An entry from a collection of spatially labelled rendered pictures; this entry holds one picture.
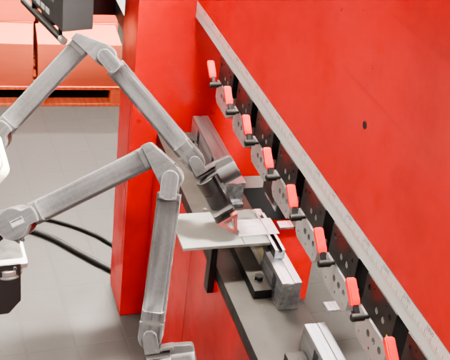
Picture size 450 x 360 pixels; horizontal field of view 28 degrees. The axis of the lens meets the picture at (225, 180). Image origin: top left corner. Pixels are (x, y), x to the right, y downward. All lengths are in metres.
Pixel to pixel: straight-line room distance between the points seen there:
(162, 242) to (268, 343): 0.50
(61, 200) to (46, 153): 2.92
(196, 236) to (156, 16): 0.95
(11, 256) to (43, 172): 2.47
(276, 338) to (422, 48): 1.04
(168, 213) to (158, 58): 1.26
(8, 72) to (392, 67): 3.90
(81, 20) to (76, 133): 2.03
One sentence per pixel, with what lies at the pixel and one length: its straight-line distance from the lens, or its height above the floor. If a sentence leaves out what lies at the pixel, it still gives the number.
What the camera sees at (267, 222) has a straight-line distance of 2.71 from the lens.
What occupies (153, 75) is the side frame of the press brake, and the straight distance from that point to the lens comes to 3.32.
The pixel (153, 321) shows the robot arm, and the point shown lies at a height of 1.08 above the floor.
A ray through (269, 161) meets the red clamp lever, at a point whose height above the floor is 1.29.
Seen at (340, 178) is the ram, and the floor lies 1.45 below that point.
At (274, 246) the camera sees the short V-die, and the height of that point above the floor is 1.00.
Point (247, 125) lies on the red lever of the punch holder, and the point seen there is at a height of 1.30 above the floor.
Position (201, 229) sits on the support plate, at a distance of 2.64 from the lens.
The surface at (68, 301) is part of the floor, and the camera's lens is 3.96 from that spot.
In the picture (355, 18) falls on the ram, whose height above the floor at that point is 1.81.
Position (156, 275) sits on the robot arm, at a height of 1.18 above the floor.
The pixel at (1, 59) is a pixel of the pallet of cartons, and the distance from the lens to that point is 5.47.
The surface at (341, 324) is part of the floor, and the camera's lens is 4.01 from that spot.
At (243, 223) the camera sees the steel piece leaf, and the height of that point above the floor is 1.00.
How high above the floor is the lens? 2.44
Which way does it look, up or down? 30 degrees down
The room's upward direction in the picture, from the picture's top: 7 degrees clockwise
